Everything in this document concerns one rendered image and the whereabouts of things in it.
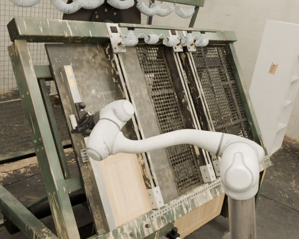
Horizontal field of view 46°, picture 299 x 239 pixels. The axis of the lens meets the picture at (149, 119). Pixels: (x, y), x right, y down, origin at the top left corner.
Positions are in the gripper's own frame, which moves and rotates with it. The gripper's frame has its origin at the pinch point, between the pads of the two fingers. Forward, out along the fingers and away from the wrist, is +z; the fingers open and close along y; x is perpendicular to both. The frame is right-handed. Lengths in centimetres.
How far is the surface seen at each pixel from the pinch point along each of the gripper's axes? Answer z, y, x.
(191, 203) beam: 11, 64, 81
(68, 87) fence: 12.8, -26.4, 10.8
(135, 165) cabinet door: 14, 27, 44
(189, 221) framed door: 55, 89, 121
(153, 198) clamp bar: 10, 50, 47
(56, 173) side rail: 10.3, 18.2, -11.8
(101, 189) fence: 11.5, 33.9, 12.9
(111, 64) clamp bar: 13, -38, 47
